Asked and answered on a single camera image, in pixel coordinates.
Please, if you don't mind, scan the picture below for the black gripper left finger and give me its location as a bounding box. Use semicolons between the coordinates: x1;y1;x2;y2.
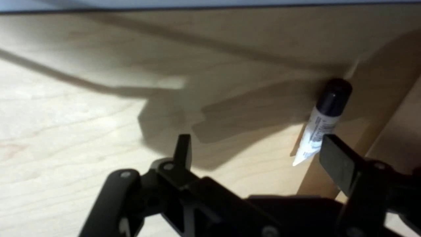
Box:
150;133;206;189

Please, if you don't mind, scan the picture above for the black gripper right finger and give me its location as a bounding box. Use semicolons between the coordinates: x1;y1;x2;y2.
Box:
318;133;396;209

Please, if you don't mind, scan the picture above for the white tube black cap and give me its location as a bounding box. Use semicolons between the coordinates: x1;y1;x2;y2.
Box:
291;78;354;169

